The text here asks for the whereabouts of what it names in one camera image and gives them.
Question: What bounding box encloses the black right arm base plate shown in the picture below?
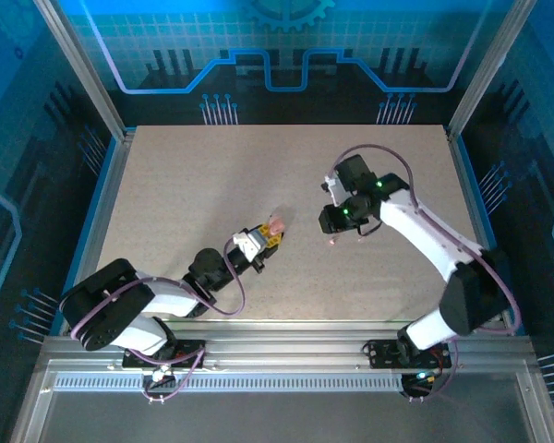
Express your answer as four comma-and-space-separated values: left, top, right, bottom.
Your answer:
367, 340, 453, 370

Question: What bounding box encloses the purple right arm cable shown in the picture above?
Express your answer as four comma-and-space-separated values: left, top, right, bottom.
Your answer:
330, 143, 523, 402

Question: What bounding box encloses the aluminium side rail blue edge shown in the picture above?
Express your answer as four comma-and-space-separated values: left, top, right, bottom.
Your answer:
444, 126, 527, 338
50, 126, 138, 338

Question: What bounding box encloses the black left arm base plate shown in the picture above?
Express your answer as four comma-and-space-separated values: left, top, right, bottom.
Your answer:
122, 340, 208, 370

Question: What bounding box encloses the slotted grey cable duct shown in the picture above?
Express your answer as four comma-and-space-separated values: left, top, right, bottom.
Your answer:
54, 376, 410, 393

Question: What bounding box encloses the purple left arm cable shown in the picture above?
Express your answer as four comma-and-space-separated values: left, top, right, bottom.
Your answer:
68, 237, 248, 405

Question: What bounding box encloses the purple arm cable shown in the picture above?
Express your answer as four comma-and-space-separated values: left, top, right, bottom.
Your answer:
330, 143, 523, 402
68, 237, 248, 405

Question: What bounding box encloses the aluminium frame post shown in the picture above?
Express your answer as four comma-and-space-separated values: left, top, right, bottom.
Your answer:
445, 0, 539, 142
32, 0, 138, 142

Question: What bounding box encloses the aluminium mounting rail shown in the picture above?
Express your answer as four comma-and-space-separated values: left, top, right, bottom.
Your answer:
41, 319, 536, 384

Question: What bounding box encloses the arm base electronics with LEDs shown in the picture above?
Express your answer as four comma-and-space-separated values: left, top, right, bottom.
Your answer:
147, 364, 176, 384
402, 368, 444, 402

